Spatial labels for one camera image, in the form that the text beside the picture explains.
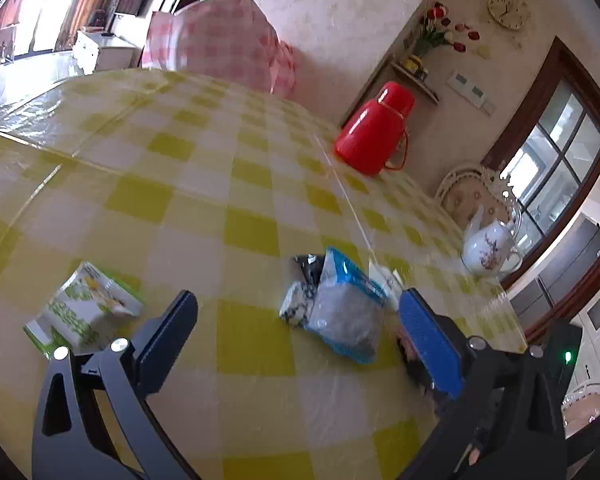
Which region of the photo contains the pink checkered covered chair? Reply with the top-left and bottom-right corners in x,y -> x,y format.
140,0 -> 296,98

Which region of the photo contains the white tv cabinet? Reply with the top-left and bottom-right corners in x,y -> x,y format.
72,30 -> 138,75

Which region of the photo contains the green white small packet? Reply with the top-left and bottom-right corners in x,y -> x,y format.
23,261 -> 145,359

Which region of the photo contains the white ornate chair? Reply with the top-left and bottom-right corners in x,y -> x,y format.
434,162 -> 522,240

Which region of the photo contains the yellow checkered tablecloth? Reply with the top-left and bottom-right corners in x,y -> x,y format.
0,70 -> 526,479

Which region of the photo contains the wooden corner shelf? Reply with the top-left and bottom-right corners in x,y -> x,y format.
389,61 -> 440,105

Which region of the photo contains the white floral teapot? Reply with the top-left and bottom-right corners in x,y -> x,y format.
460,205 -> 524,278

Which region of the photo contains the red thermos jug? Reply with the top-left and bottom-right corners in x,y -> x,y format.
334,81 -> 415,177

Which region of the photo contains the red flower vase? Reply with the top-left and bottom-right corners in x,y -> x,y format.
400,0 -> 480,80

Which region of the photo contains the black white small packet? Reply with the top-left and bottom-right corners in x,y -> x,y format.
278,254 -> 325,327

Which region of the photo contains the round wall clock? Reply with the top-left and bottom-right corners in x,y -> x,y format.
486,0 -> 530,32

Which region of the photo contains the blue clear seed bag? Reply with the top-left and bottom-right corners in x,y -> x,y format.
306,247 -> 387,364

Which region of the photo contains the pink snack packet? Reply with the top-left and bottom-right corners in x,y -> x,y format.
396,325 -> 430,396

